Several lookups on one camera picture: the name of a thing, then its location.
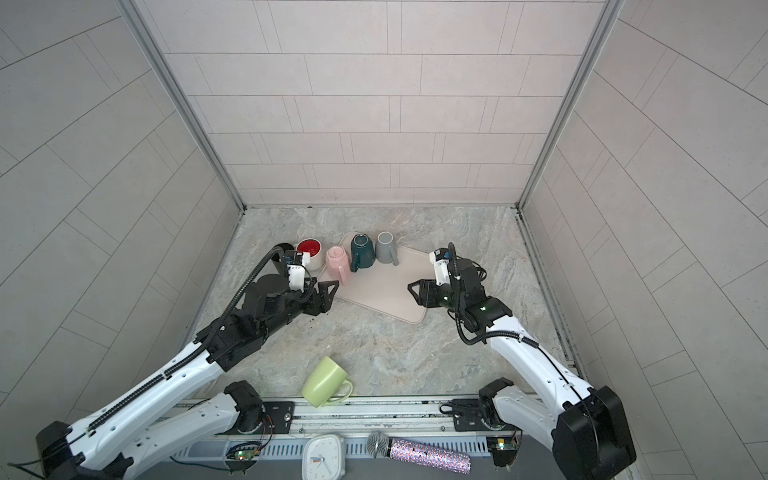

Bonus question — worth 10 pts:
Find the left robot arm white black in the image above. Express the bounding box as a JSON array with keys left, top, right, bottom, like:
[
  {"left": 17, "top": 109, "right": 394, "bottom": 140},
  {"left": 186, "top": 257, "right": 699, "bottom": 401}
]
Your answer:
[{"left": 11, "top": 246, "right": 339, "bottom": 479}]

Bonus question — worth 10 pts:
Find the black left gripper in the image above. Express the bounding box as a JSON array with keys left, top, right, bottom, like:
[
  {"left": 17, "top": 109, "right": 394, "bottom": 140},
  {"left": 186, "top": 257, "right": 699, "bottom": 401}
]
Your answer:
[{"left": 256, "top": 275, "right": 342, "bottom": 341}]

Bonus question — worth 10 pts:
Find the small black circuit device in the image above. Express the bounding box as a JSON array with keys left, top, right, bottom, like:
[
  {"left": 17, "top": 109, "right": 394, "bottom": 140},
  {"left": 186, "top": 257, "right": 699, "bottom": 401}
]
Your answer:
[{"left": 486, "top": 436, "right": 521, "bottom": 469}]

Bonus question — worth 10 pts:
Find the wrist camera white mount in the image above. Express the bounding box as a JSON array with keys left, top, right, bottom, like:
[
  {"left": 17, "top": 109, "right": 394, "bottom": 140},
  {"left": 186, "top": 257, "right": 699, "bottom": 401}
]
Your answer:
[
  {"left": 429, "top": 248, "right": 457, "bottom": 286},
  {"left": 283, "top": 250, "right": 311, "bottom": 292}
]

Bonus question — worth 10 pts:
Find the metal base rail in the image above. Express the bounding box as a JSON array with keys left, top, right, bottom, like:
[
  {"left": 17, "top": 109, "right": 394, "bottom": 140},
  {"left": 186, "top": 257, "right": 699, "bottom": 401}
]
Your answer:
[{"left": 107, "top": 392, "right": 619, "bottom": 463}]

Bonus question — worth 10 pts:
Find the metal corner wall profile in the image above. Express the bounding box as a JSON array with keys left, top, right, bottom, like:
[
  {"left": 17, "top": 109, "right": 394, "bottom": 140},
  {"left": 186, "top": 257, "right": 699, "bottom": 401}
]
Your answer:
[{"left": 517, "top": 0, "right": 623, "bottom": 212}]

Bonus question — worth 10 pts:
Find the left metal corner profile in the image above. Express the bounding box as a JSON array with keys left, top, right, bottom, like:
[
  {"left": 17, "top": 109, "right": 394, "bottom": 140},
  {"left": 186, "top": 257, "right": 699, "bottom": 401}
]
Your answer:
[{"left": 115, "top": 0, "right": 247, "bottom": 213}]

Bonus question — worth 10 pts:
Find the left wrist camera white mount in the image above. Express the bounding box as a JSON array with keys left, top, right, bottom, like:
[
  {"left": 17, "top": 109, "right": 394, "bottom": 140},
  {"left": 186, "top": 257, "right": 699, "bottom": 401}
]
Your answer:
[{"left": 283, "top": 250, "right": 311, "bottom": 292}]

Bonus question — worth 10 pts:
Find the beige plastic tray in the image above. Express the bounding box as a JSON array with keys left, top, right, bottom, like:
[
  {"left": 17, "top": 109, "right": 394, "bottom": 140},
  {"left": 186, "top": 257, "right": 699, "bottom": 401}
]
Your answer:
[{"left": 320, "top": 232, "right": 434, "bottom": 324}]

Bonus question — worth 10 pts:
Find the white square clock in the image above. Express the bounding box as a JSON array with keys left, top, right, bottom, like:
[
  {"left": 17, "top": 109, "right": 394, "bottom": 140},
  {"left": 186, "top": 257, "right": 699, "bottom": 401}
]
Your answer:
[{"left": 302, "top": 434, "right": 346, "bottom": 480}]

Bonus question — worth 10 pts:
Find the glittery pink microphone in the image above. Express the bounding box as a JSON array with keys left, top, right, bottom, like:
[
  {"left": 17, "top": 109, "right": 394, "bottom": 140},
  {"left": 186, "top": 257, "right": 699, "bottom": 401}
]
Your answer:
[{"left": 366, "top": 432, "right": 471, "bottom": 475}]

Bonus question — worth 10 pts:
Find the black mug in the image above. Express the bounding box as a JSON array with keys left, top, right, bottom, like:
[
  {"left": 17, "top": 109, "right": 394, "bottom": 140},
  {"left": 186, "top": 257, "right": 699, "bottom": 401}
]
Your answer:
[{"left": 272, "top": 243, "right": 295, "bottom": 261}]

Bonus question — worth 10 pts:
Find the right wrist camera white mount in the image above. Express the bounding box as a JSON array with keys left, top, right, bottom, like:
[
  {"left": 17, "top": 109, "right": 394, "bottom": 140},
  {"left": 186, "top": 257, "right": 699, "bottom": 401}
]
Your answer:
[{"left": 429, "top": 248, "right": 457, "bottom": 286}]

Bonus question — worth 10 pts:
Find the light green mug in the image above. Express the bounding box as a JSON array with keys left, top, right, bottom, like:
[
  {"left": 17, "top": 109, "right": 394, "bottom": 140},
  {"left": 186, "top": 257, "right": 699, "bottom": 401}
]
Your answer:
[{"left": 301, "top": 356, "right": 354, "bottom": 408}]

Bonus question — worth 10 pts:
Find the dark green faceted mug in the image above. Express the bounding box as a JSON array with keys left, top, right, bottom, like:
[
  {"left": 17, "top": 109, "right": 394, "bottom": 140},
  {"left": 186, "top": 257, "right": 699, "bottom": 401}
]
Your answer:
[{"left": 350, "top": 233, "right": 376, "bottom": 272}]

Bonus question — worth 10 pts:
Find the white mug red inside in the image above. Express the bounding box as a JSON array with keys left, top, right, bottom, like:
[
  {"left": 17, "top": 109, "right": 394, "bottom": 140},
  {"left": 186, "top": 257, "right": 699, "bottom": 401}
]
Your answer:
[{"left": 297, "top": 238, "right": 325, "bottom": 271}]

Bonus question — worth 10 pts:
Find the small green circuit board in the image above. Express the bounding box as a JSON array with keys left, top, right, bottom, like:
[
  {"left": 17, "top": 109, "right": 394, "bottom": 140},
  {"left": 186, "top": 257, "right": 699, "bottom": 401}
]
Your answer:
[{"left": 225, "top": 441, "right": 262, "bottom": 462}]

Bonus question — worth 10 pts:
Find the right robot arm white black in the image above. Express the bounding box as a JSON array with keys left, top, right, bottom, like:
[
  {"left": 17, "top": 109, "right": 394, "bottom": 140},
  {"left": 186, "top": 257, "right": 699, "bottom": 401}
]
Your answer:
[{"left": 408, "top": 245, "right": 637, "bottom": 479}]

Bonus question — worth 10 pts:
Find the pink faceted mug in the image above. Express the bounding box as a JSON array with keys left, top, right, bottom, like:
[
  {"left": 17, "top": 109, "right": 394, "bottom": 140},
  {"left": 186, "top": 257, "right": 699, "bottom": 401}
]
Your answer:
[{"left": 325, "top": 246, "right": 352, "bottom": 285}]

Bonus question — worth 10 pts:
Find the grey mug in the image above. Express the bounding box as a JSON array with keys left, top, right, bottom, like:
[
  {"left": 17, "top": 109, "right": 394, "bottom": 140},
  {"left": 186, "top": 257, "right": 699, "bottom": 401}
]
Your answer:
[{"left": 375, "top": 231, "right": 399, "bottom": 266}]

